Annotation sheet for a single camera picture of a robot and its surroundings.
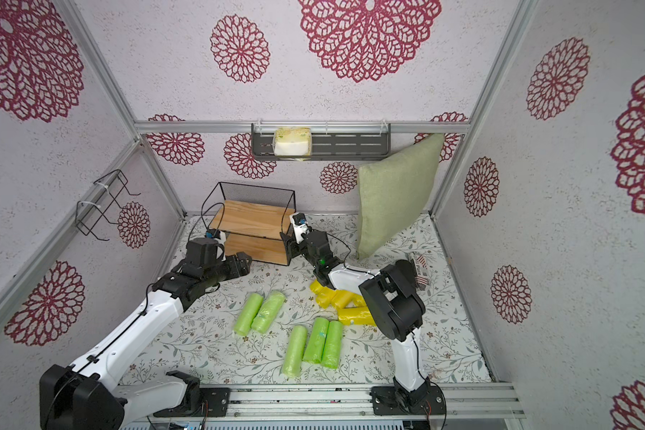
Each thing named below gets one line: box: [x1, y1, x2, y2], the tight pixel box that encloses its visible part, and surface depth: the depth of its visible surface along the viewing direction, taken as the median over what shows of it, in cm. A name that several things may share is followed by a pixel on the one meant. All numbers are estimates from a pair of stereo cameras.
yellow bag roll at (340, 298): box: [331, 289, 367, 310], surface depth 93 cm
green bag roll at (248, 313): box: [233, 292, 264, 336], surface depth 90 cm
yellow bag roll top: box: [309, 278, 329, 296], surface depth 94 cm
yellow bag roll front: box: [337, 306, 377, 327], surface depth 87 cm
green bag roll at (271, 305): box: [250, 290, 286, 334], surface depth 91 cm
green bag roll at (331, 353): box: [320, 320, 344, 370], surface depth 83 cm
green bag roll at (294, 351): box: [282, 325, 308, 379], surface depth 82 cm
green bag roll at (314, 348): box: [302, 317, 330, 364], surface depth 83 cm
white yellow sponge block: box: [273, 126, 312, 157], surface depth 92 cm
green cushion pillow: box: [357, 133, 445, 260], surface depth 91 cm
